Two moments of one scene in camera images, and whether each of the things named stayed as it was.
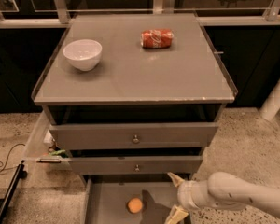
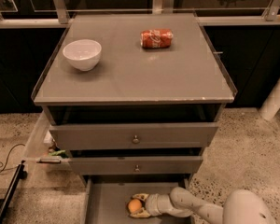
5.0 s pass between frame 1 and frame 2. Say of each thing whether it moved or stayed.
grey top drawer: stayed
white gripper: moved
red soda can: stayed
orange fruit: stayed
